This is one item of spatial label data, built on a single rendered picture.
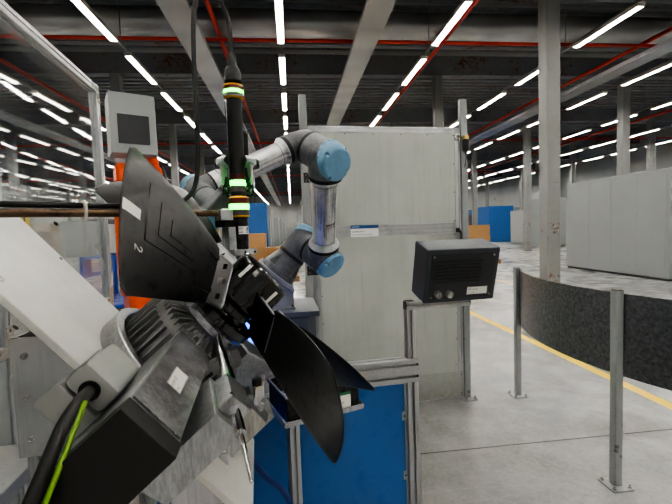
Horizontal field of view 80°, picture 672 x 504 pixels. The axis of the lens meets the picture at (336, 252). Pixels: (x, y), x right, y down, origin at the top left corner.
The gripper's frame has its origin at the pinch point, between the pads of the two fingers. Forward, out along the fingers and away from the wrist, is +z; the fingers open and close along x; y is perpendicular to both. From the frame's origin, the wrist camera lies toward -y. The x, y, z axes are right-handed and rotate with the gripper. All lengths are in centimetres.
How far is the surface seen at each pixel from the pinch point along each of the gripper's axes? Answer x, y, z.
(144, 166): 11.3, 6.1, 27.3
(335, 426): -14, 44, 33
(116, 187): 23.8, 6.0, -0.6
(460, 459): -109, 146, -111
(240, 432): -1, 40, 39
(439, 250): -61, 24, -32
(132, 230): 11.4, 15.2, 34.7
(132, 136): 119, -87, -367
